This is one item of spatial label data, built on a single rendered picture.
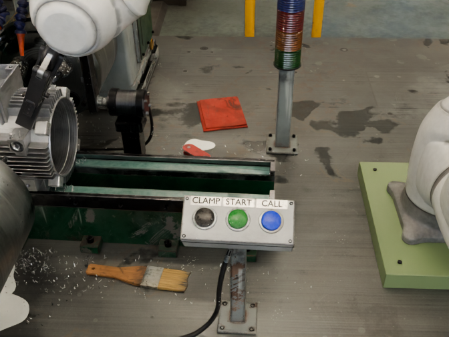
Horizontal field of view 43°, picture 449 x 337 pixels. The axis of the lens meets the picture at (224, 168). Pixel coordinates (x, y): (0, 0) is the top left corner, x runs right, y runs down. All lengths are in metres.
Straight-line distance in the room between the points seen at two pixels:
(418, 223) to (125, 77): 0.83
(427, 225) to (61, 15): 0.81
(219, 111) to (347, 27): 2.58
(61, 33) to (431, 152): 0.69
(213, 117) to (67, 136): 0.47
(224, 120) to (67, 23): 0.91
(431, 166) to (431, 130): 0.07
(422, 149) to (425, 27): 3.12
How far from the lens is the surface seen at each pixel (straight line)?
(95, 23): 0.68
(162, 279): 1.12
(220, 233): 0.85
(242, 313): 1.03
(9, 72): 1.15
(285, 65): 1.30
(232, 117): 1.54
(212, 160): 1.19
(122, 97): 1.21
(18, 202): 0.93
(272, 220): 0.85
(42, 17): 0.69
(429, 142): 1.10
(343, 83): 1.75
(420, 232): 1.19
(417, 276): 1.14
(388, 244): 1.17
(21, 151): 1.08
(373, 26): 4.12
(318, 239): 1.21
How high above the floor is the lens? 1.65
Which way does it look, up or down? 38 degrees down
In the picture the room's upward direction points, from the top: 1 degrees counter-clockwise
